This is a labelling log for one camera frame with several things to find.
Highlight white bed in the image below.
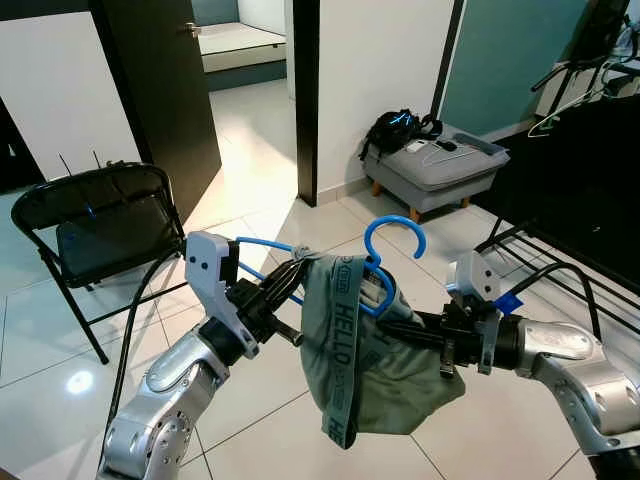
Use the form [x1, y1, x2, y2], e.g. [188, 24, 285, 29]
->
[195, 0, 293, 93]

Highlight black door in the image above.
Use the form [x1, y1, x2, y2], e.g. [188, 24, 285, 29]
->
[90, 0, 224, 223]

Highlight blue cable tape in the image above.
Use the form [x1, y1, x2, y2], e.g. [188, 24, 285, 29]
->
[492, 290, 524, 314]

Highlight grey ottoman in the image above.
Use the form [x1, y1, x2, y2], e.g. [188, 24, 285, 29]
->
[362, 128, 512, 224]

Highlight black metal clothes rack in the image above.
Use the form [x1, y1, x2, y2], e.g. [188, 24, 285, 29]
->
[475, 40, 640, 333]

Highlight blue plastic hanger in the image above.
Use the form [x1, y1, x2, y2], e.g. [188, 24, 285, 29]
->
[235, 215, 429, 321]

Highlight black backpack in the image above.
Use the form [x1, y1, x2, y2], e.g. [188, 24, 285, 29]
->
[357, 108, 442, 162]

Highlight grey-green shorts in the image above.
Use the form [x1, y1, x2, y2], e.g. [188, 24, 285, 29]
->
[298, 250, 467, 450]

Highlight white hanger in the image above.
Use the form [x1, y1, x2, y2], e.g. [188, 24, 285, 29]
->
[525, 85, 603, 141]

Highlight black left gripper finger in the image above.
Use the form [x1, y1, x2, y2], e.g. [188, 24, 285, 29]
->
[258, 256, 311, 293]
[266, 270, 311, 309]

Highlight black folding chair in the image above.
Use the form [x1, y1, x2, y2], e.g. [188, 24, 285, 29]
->
[10, 160, 188, 367]

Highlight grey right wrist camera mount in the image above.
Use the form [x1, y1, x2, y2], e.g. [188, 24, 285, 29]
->
[445, 250, 504, 377]

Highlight black shorts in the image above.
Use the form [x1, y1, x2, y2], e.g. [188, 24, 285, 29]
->
[500, 95, 640, 241]

